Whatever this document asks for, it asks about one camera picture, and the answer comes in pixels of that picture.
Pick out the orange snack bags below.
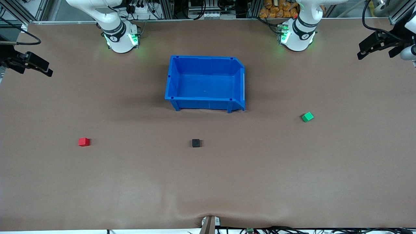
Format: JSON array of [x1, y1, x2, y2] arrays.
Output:
[[259, 0, 300, 19]]

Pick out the white power strip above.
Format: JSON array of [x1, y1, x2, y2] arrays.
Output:
[[125, 0, 158, 20]]

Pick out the blue plastic storage bin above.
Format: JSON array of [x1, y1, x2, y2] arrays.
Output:
[[164, 55, 246, 113]]

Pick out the brown table edge clamp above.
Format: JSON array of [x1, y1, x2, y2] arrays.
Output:
[[199, 215, 221, 234]]

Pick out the aluminium frame profile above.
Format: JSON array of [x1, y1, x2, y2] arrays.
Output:
[[0, 0, 49, 23], [388, 0, 416, 25]]

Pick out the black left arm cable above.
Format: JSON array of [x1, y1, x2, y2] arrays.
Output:
[[362, 0, 403, 41]]

